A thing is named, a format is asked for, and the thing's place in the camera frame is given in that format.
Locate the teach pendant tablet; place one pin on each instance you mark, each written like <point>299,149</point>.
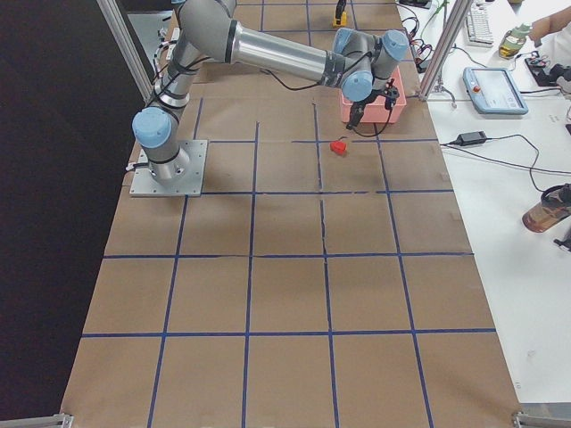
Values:
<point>493,91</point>

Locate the brown water bottle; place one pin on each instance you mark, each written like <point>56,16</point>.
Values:
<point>553,207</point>

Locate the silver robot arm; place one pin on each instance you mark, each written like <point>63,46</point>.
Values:
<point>358,64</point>

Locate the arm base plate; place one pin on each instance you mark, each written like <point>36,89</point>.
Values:
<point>182,176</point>

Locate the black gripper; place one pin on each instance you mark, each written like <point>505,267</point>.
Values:
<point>359,107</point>

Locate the yellow toy block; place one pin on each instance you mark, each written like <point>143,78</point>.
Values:
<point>340,19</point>

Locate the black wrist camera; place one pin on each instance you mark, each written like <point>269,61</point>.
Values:
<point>391,94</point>

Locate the black power adapter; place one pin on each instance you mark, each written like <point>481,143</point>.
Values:
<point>470,138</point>

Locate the aluminium frame post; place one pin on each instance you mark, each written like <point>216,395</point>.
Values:
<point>451,28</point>

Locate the red toy block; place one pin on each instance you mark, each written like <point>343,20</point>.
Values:
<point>339,147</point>

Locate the pink plastic box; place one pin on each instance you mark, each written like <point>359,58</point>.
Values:
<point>376,112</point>

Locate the white keyboard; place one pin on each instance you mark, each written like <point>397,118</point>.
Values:
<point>477,27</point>

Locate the person hand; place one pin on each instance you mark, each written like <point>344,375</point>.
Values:
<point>543,27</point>

